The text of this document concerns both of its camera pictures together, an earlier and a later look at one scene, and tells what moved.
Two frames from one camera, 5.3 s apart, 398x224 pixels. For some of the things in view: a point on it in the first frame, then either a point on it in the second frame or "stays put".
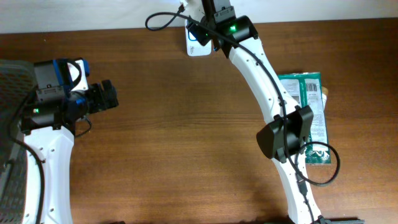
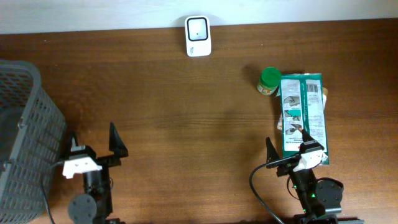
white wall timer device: [194, 48] stays put
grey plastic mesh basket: [18, 81] stays put
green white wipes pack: [307, 89] stays put
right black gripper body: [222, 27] -> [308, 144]
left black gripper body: [104, 95] -> [104, 158]
